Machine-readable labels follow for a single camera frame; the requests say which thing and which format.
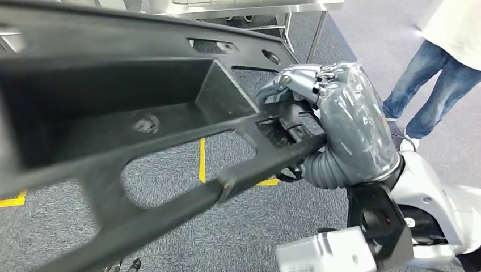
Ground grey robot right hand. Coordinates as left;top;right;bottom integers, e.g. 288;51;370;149
255;62;401;188

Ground black plastic frame part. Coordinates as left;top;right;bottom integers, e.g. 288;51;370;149
0;0;328;272

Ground stainless steel workbench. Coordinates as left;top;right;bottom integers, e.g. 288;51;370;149
94;0;344;65

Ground person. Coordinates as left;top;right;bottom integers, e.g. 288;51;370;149
382;0;481;152

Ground yellow floor tape square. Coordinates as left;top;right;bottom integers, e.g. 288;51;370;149
197;137;281;188

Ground yellow floor tape strip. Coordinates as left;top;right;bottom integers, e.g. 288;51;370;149
0;189;27;208

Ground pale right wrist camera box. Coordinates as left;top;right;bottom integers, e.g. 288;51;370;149
276;226;378;272

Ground black bracket with cable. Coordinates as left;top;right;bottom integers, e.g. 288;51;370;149
105;258;143;272

